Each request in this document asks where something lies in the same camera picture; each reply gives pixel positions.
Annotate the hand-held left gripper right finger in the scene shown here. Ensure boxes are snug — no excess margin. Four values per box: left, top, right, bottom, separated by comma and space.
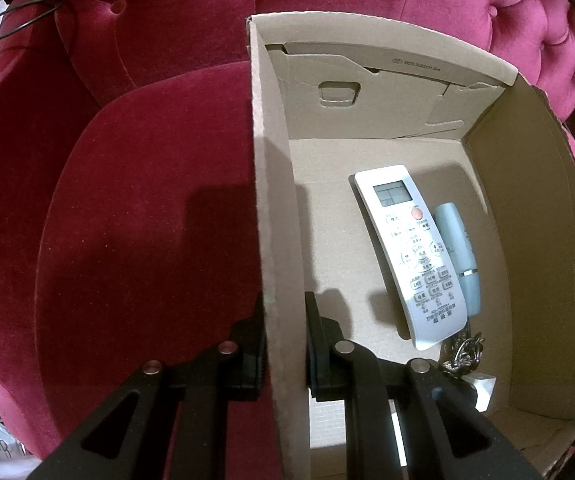
305, 290, 543, 480

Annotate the small white charger plug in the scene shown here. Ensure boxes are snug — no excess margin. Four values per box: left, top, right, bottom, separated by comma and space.
467, 372, 497, 414

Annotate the red tufted velvet sofa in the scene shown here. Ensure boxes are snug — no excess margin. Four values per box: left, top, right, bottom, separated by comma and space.
0, 0, 575, 466

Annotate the light blue tube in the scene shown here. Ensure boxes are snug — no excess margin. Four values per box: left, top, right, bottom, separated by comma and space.
435, 202, 483, 317

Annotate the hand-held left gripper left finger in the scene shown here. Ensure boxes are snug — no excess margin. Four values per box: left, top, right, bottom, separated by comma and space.
40, 290, 268, 480

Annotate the cardboard box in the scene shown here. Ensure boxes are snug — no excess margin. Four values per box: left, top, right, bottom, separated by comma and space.
246, 12, 575, 480

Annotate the black cable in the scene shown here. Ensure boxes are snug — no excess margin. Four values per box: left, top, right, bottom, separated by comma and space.
0, 0, 66, 57

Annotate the metal keychain with carabiner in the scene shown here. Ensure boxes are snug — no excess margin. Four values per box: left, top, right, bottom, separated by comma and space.
437, 327, 486, 377

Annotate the white remote control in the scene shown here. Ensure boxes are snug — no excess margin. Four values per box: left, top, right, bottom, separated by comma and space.
350, 164, 470, 352

